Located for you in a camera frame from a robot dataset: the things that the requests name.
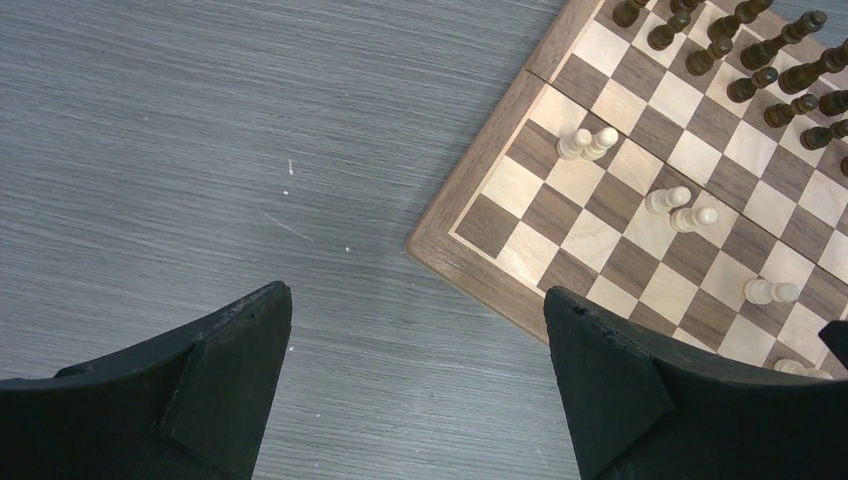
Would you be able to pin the white chess piece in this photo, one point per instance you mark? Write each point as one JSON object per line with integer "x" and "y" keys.
{"x": 796, "y": 368}

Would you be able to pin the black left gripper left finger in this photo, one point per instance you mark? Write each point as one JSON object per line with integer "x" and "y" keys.
{"x": 191, "y": 403}

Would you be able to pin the wooden chess board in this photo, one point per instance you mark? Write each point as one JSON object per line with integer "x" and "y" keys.
{"x": 514, "y": 219}

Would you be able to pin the white chess pawn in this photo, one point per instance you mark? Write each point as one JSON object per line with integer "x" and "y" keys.
{"x": 600, "y": 144}
{"x": 662, "y": 201}
{"x": 763, "y": 292}
{"x": 687, "y": 220}
{"x": 572, "y": 145}

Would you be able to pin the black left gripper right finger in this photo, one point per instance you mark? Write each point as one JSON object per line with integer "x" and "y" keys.
{"x": 643, "y": 405}

